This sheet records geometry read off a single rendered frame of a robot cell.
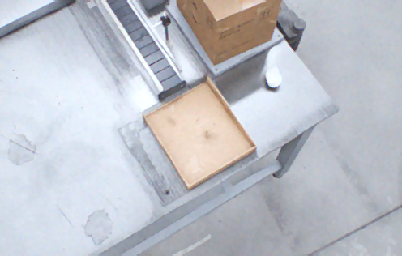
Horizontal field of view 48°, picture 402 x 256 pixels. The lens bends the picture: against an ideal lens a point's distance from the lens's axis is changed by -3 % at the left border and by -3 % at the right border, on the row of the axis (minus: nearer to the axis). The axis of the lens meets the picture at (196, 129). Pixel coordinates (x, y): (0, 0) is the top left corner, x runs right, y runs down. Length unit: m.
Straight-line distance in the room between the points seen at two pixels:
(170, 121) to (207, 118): 0.12
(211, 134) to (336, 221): 1.07
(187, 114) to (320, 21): 1.50
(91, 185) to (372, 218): 1.48
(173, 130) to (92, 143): 0.27
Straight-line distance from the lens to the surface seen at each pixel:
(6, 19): 1.87
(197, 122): 1.57
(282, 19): 2.50
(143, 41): 1.68
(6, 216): 1.60
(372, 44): 2.91
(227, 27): 1.49
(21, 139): 1.66
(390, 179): 2.58
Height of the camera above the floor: 2.28
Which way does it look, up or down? 68 degrees down
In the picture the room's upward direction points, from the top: straight up
